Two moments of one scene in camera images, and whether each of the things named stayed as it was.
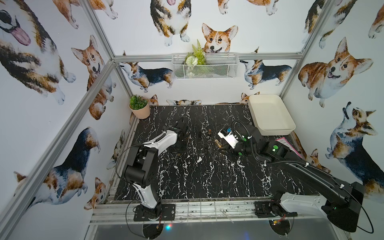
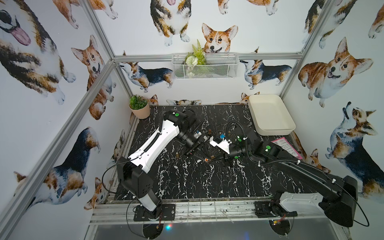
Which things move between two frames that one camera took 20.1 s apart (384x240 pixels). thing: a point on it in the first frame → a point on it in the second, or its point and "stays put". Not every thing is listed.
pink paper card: x=283 y=139 stays put
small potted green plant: x=139 y=106 stays put
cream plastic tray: x=272 y=116 stays put
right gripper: x=228 y=142 → x=228 y=158
